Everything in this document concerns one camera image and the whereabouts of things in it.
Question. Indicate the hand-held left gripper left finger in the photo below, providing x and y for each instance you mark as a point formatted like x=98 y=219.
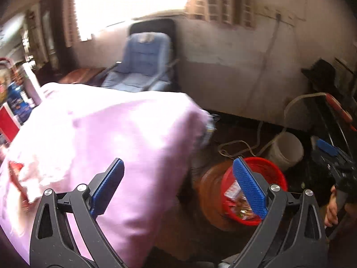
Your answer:
x=108 y=187

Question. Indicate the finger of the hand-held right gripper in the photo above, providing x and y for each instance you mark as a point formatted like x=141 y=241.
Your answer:
x=327 y=146
x=326 y=163

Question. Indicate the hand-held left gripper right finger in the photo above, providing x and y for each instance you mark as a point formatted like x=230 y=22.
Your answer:
x=251 y=192

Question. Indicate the clear candy snack bag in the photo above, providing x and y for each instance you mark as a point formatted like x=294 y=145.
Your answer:
x=237 y=198

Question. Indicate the red plastic basket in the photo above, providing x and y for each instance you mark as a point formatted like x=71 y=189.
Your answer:
x=276 y=173

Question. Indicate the person's right hand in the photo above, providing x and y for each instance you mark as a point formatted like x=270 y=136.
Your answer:
x=330 y=212

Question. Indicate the white plastic bucket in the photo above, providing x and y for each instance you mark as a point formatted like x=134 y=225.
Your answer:
x=287 y=150

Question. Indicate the brown round stool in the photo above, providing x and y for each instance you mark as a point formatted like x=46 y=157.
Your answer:
x=209 y=195

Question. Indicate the low wooden side table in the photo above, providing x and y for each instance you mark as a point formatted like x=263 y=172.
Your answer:
x=81 y=75

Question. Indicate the red box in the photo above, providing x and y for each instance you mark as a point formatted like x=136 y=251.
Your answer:
x=8 y=122

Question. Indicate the dark blue supplement bottle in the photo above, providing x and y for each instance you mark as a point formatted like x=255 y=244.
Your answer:
x=18 y=103

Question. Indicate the blue seat cushion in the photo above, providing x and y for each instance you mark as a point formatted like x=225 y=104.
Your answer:
x=139 y=61

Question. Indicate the stainless steel bottle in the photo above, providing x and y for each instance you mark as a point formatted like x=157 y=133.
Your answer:
x=30 y=83

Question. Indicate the dark wooden mirror cabinet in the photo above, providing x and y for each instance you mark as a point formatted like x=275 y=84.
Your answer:
x=55 y=28

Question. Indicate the checkered curtain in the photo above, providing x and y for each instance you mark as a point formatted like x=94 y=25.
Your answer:
x=74 y=16
x=220 y=0

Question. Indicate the window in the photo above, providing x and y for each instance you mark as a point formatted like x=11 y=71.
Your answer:
x=131 y=0

